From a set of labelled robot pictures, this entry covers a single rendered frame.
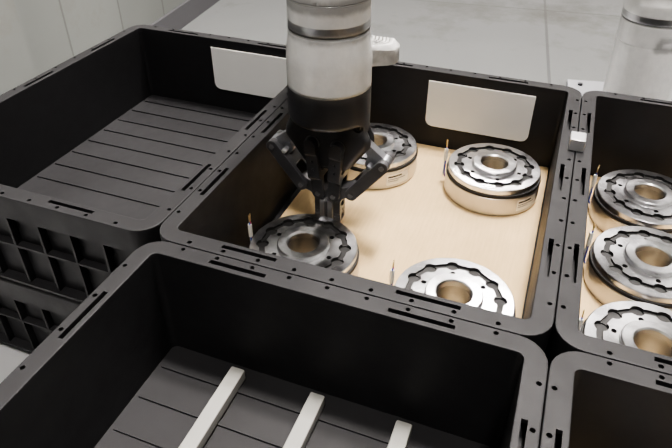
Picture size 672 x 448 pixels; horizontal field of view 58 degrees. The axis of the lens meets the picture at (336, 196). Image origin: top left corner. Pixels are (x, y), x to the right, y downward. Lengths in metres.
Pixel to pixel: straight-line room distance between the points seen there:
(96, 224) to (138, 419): 0.15
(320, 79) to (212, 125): 0.36
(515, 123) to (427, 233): 0.19
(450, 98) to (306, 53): 0.29
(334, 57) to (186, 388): 0.29
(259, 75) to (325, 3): 0.36
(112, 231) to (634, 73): 0.70
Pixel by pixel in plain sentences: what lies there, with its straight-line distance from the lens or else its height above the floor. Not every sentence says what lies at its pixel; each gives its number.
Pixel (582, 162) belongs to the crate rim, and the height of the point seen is 0.93.
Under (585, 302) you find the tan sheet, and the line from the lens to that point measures 0.60.
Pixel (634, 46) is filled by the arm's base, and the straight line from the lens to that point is 0.93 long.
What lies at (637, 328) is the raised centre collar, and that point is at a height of 0.87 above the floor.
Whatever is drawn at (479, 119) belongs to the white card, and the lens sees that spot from 0.76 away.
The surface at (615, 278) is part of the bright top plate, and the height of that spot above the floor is 0.86.
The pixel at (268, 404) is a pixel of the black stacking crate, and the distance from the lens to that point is 0.49.
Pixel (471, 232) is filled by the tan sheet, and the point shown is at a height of 0.83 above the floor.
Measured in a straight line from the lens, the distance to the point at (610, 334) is 0.54.
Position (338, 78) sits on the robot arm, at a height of 1.02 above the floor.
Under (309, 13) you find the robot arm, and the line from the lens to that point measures 0.50.
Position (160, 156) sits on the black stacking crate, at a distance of 0.80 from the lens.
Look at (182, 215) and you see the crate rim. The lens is 0.51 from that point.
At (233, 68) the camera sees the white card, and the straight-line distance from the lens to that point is 0.86.
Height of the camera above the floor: 1.23
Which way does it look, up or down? 35 degrees down
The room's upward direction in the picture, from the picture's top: straight up
